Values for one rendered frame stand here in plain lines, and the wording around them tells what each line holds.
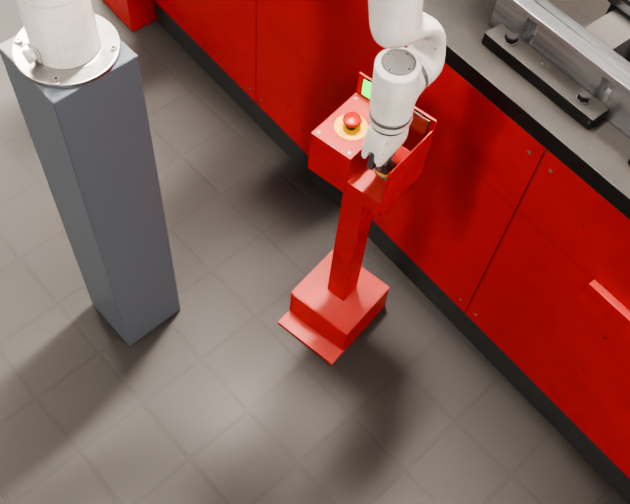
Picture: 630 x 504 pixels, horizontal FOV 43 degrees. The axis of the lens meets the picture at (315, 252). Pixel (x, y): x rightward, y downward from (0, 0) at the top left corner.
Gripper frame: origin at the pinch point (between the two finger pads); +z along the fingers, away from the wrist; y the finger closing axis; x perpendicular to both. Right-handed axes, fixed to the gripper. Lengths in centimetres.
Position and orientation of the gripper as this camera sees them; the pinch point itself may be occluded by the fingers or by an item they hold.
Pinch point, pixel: (382, 164)
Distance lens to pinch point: 168.2
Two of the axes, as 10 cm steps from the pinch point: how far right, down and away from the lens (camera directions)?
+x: 7.7, 5.7, -2.9
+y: -6.4, 6.8, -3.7
